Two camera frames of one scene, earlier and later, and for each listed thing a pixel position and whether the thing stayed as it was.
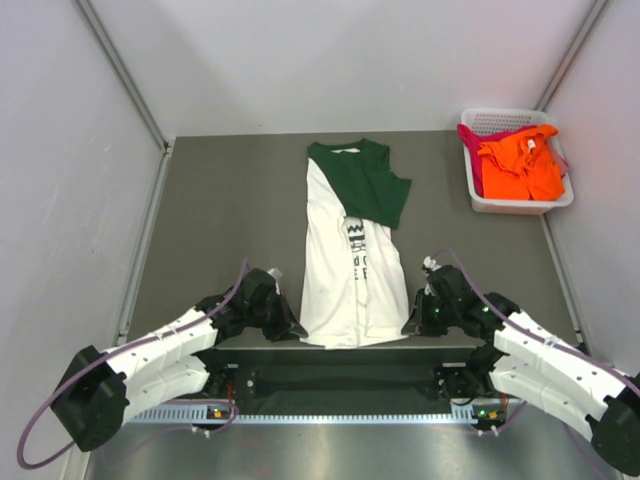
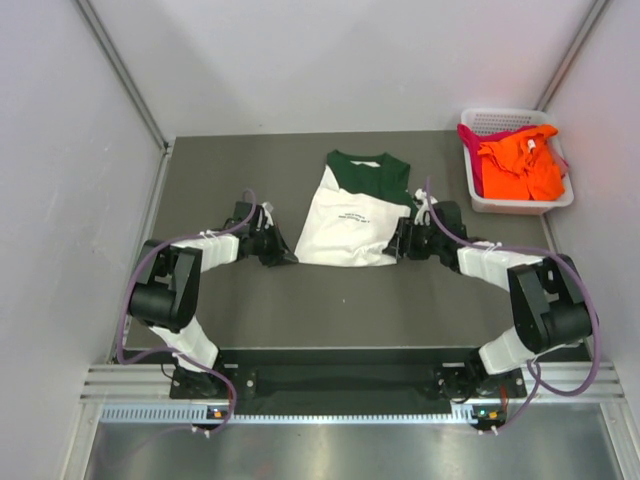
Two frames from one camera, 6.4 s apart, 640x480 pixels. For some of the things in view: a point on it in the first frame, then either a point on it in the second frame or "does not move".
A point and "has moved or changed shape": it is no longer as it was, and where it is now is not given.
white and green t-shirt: x=351 y=293 has moved or changed shape
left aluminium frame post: x=125 y=69 does not move
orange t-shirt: x=521 y=166 does not move
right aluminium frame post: x=568 y=60 does not move
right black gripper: x=418 y=323 → x=399 y=248
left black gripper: x=287 y=327 → x=279 y=255
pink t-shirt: x=473 y=141 does not move
